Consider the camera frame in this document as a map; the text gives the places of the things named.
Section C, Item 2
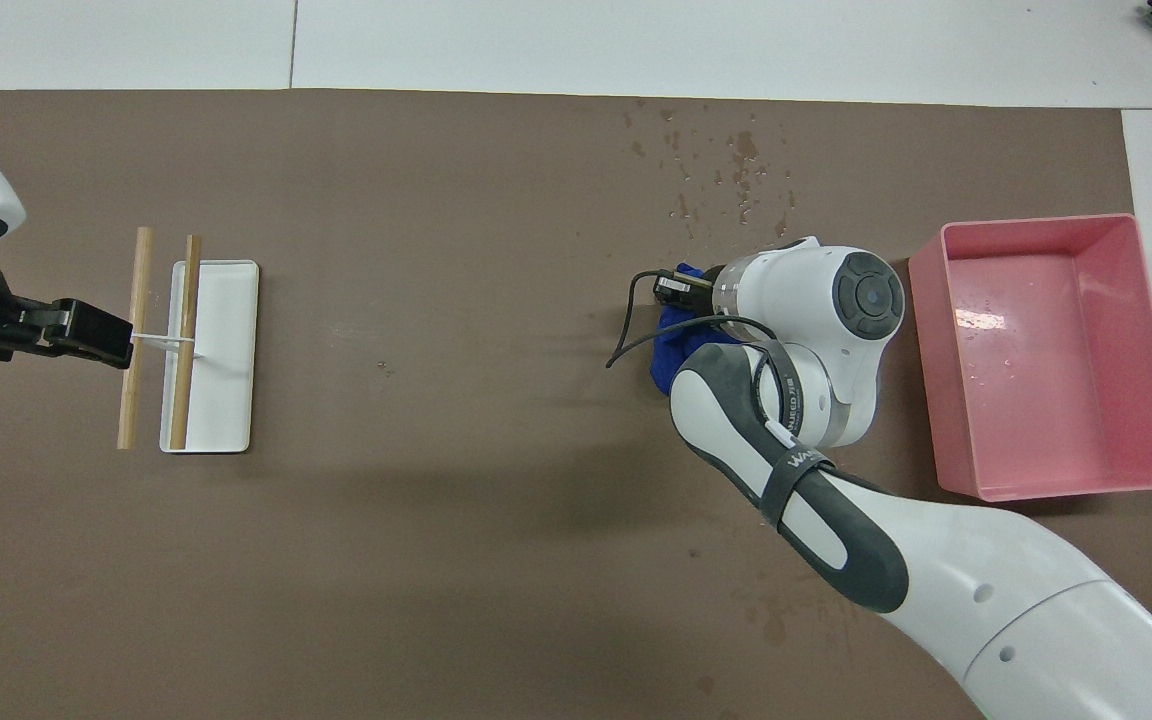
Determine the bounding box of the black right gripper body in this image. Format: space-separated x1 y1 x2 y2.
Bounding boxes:
654 268 717 307

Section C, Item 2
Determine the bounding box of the blue towel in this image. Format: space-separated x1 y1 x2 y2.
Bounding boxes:
648 262 747 399

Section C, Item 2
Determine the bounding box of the wooden rack rod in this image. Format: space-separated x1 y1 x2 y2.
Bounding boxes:
169 235 203 450
117 227 155 450

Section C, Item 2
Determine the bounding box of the white rack with wooden bars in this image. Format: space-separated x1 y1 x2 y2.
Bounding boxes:
126 260 260 454

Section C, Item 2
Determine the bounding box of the pink plastic bin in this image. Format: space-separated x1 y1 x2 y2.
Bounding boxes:
909 213 1152 502

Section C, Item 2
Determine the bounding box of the brown table mat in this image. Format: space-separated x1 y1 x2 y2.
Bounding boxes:
0 88 1152 720

